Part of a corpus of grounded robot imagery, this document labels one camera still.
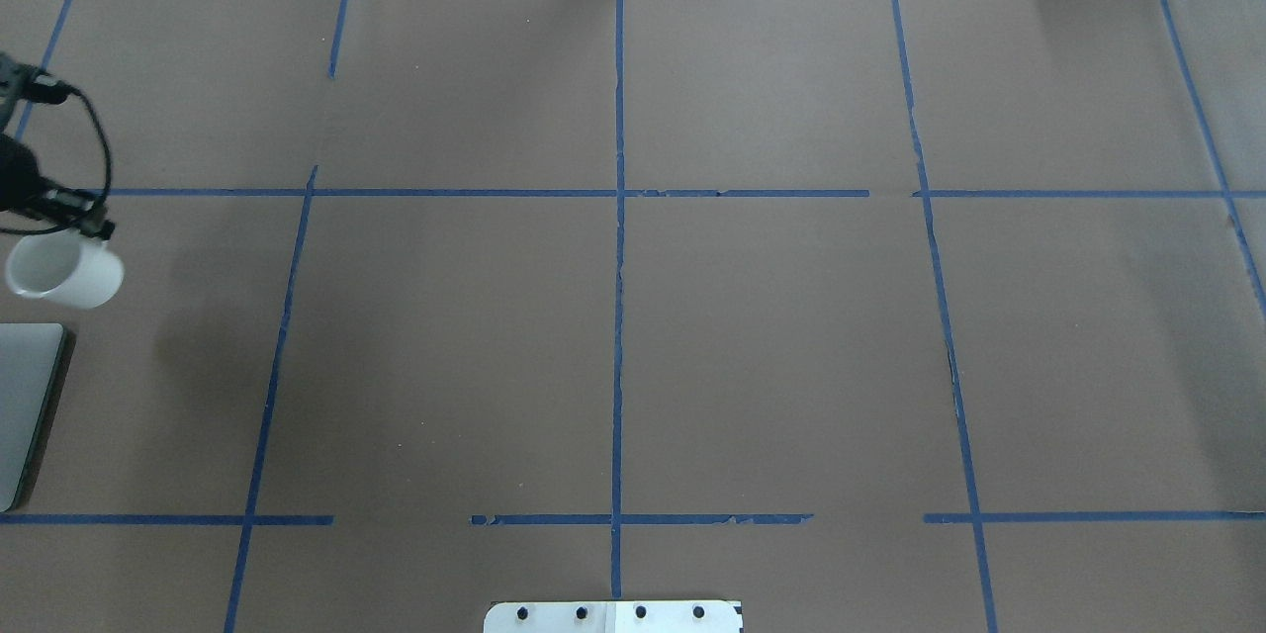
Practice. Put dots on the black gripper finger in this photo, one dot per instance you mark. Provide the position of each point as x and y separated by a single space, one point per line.
82 211

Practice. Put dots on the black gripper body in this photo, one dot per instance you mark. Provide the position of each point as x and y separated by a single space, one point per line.
14 176

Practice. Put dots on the grey closed laptop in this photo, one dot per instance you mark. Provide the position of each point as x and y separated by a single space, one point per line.
31 354

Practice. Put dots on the white plastic cup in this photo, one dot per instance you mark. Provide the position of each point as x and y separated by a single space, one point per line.
64 268

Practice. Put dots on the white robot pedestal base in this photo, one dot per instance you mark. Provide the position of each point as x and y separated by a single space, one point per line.
706 615

